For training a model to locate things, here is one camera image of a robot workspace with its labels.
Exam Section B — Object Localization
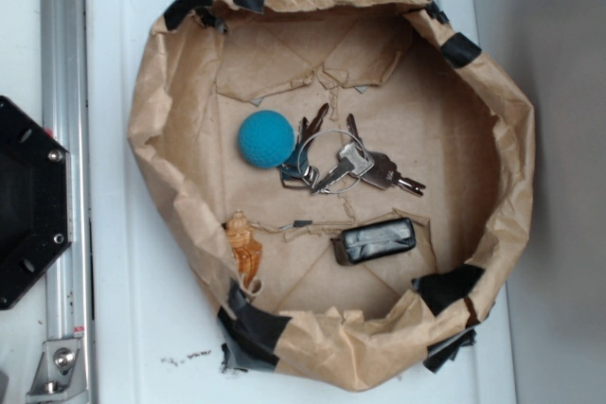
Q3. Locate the blue-headed key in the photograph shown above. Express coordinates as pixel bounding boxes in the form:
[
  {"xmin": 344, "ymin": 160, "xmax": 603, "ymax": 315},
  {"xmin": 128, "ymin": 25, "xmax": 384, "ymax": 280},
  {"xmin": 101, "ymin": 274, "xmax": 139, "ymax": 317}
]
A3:
[{"xmin": 278, "ymin": 144, "xmax": 319, "ymax": 190}]

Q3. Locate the dark upper key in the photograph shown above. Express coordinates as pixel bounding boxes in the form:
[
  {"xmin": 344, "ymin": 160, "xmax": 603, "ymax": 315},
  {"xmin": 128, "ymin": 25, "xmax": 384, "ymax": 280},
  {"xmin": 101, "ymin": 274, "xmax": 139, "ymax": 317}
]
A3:
[{"xmin": 297, "ymin": 103, "xmax": 330, "ymax": 145}]

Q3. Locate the blue golf ball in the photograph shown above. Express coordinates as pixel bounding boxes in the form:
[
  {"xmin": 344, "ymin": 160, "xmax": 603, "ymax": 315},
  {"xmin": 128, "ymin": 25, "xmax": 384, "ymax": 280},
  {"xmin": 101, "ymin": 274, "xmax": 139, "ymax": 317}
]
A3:
[{"xmin": 238, "ymin": 111, "xmax": 294, "ymax": 168}]

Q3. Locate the small silver key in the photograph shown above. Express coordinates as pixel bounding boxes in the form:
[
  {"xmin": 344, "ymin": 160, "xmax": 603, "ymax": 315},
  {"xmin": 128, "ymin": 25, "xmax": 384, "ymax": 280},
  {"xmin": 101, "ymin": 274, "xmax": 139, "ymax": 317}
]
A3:
[{"xmin": 312, "ymin": 157, "xmax": 374, "ymax": 194}]

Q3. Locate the large silver key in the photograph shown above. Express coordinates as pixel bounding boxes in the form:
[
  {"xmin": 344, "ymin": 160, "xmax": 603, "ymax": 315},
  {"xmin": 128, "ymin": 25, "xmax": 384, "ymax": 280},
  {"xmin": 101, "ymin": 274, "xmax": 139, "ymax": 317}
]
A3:
[{"xmin": 361, "ymin": 150, "xmax": 426, "ymax": 196}]

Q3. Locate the black tape-wrapped block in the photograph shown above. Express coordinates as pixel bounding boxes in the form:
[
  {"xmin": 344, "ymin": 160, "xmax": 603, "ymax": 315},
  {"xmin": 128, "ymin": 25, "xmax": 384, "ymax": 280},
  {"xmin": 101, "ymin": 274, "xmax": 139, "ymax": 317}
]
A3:
[{"xmin": 332, "ymin": 218, "xmax": 417, "ymax": 266}]

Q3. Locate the brown paper bag bin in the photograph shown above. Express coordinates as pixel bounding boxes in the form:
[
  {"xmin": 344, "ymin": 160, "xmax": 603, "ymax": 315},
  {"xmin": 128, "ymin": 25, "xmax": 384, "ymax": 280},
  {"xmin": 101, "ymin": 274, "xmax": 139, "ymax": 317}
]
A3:
[{"xmin": 128, "ymin": 0, "xmax": 535, "ymax": 392}]

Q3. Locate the white plastic tray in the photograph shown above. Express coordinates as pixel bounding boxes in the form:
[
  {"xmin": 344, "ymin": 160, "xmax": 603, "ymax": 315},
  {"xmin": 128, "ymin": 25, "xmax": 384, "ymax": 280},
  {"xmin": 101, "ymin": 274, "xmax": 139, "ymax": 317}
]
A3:
[{"xmin": 86, "ymin": 0, "xmax": 516, "ymax": 403}]

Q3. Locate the silver wire key ring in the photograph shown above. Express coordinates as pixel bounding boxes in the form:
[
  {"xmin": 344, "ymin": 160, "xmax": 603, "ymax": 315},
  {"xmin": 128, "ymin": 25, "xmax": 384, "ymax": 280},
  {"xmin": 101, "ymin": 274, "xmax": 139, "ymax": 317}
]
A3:
[{"xmin": 294, "ymin": 129, "xmax": 366, "ymax": 195}]

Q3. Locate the aluminium extrusion rail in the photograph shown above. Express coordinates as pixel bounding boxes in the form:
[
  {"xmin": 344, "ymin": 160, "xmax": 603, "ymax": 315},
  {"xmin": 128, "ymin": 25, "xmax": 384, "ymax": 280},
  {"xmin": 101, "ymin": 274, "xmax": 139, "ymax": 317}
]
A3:
[{"xmin": 39, "ymin": 0, "xmax": 92, "ymax": 343}]

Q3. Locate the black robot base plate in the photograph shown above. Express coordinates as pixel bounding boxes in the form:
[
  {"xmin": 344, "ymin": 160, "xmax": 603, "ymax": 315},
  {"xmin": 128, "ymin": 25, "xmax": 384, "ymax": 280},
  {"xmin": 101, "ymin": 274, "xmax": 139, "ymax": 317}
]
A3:
[{"xmin": 1, "ymin": 97, "xmax": 71, "ymax": 310}]

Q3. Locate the metal corner bracket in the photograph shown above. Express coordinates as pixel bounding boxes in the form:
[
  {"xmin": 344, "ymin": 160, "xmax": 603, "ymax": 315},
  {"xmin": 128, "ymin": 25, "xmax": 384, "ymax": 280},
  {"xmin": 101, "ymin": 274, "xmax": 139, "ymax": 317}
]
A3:
[{"xmin": 26, "ymin": 338, "xmax": 90, "ymax": 404}]

